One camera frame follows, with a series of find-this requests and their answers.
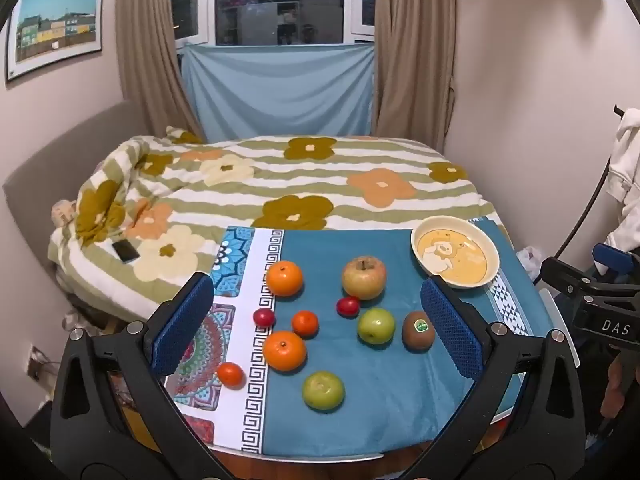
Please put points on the person's right hand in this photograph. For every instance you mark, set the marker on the person's right hand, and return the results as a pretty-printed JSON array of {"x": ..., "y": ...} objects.
[{"x": 622, "y": 385}]

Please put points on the wall socket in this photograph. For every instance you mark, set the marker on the wall socket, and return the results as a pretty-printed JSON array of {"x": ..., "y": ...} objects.
[{"x": 36, "y": 362}]

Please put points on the red yellow apple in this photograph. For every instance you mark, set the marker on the red yellow apple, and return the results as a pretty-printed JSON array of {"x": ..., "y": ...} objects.
[{"x": 364, "y": 277}]

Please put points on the small red plum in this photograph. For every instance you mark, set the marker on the small red plum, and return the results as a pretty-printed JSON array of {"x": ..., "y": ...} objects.
[
  {"x": 264, "y": 317},
  {"x": 348, "y": 306}
]

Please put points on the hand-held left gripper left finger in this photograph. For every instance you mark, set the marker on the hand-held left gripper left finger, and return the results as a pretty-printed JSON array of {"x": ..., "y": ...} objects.
[{"x": 182, "y": 325}]

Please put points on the window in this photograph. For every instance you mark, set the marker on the window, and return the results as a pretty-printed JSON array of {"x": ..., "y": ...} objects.
[{"x": 280, "y": 0}]

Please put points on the brown kiwi with sticker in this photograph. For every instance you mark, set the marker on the brown kiwi with sticker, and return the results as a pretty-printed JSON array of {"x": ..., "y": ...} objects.
[{"x": 419, "y": 332}]

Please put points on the white plastic bag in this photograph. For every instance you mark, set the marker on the white plastic bag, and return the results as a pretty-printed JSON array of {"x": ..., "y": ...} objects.
[{"x": 529, "y": 260}]

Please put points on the cream bowl with cartoon print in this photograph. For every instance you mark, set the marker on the cream bowl with cartoon print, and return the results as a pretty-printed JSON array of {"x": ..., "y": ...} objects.
[{"x": 455, "y": 255}]

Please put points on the white garment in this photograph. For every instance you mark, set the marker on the white garment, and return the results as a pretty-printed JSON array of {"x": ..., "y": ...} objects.
[{"x": 626, "y": 160}]

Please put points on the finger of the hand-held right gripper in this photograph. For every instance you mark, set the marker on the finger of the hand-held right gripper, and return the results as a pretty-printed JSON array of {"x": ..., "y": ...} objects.
[
  {"x": 612, "y": 257},
  {"x": 565, "y": 274}
]

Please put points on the floral striped blanket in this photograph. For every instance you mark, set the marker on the floral striped blanket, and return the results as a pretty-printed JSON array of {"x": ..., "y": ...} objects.
[{"x": 300, "y": 175}]

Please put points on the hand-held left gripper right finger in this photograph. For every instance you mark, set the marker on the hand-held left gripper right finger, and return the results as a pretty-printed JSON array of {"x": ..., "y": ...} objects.
[{"x": 450, "y": 330}]

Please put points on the teal patterned tablecloth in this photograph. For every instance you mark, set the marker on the teal patterned tablecloth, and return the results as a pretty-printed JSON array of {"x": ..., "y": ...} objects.
[{"x": 350, "y": 410}]

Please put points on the framed wall poster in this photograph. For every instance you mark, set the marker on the framed wall poster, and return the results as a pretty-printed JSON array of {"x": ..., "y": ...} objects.
[{"x": 55, "y": 25}]

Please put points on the beige curtain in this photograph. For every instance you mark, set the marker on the beige curtain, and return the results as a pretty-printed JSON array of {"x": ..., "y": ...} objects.
[
  {"x": 150, "y": 50},
  {"x": 415, "y": 50}
]

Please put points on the small mandarin orange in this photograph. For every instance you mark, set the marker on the small mandarin orange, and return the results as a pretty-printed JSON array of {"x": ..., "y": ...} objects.
[
  {"x": 305, "y": 323},
  {"x": 230, "y": 375}
]

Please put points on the green apple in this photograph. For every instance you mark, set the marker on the green apple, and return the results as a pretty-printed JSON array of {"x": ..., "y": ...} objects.
[
  {"x": 323, "y": 391},
  {"x": 376, "y": 326}
]

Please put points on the light blue hanging cloth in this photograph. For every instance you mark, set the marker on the light blue hanging cloth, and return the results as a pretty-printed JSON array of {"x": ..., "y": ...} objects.
[{"x": 280, "y": 90}]

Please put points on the large orange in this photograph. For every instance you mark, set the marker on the large orange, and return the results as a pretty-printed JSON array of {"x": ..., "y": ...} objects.
[
  {"x": 284, "y": 278},
  {"x": 284, "y": 351}
]

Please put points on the black smartphone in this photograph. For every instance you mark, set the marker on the black smartphone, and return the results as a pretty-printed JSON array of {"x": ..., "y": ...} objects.
[{"x": 125, "y": 251}]

